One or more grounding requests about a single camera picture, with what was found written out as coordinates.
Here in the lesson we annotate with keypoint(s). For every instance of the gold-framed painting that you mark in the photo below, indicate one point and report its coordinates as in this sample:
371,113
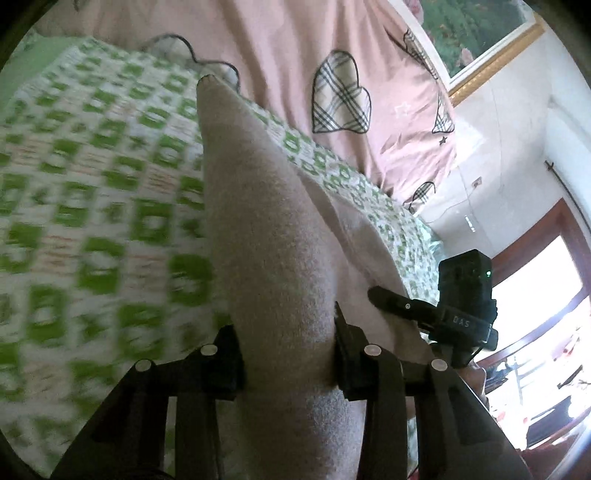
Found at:
471,32

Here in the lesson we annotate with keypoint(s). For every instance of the wooden door frame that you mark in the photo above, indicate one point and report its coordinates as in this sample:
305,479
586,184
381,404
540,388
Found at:
554,221

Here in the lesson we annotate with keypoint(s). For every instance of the dark curtain rod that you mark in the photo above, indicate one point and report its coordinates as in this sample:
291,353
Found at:
561,189

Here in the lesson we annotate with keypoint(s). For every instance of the beige felt cloth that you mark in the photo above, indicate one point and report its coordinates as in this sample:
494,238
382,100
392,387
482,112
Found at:
277,277

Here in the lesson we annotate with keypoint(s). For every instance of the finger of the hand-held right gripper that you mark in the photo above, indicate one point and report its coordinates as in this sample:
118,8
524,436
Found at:
397,304

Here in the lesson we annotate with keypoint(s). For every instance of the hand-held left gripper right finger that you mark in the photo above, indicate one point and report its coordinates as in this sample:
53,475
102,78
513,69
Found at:
351,364

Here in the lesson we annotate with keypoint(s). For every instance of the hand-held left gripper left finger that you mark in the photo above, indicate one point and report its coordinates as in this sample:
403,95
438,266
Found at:
224,369

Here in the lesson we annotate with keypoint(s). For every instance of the green checked bedsheet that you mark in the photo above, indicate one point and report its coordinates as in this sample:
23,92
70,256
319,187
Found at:
92,207

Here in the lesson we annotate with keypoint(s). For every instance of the pink heart-print quilt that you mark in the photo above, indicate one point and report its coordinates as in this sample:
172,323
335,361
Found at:
277,55

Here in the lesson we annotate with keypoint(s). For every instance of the person's right hand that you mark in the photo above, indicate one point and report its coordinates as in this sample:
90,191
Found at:
475,381

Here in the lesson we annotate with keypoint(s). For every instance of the wall socket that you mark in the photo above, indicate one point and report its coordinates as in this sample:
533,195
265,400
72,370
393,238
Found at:
477,182

